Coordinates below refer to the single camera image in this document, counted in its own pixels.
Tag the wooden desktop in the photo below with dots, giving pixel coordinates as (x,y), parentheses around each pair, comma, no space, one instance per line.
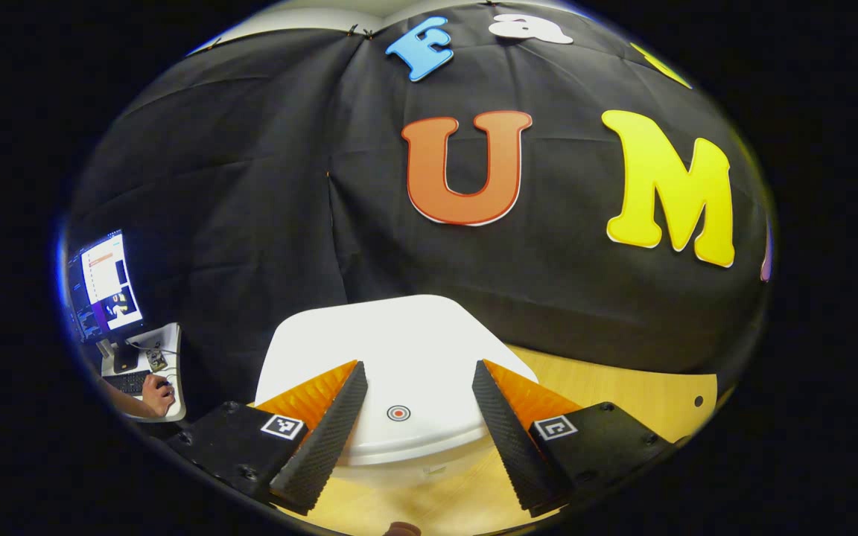
(623,394)

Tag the white side table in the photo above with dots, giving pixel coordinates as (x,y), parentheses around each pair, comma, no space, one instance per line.
(172,342)

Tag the computer monitor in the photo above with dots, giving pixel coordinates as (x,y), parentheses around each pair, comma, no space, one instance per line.
(105,286)

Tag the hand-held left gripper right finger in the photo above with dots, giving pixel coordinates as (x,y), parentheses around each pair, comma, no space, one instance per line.
(511,439)

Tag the white desktop garbage bin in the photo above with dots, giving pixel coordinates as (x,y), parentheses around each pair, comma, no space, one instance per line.
(407,342)

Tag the black keyboard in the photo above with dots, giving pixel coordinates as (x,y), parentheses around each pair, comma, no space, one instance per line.
(127,382)

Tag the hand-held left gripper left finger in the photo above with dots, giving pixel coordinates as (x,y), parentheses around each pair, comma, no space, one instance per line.
(328,439)

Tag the black backdrop cloth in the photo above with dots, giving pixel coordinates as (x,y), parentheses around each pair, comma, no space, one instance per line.
(287,186)

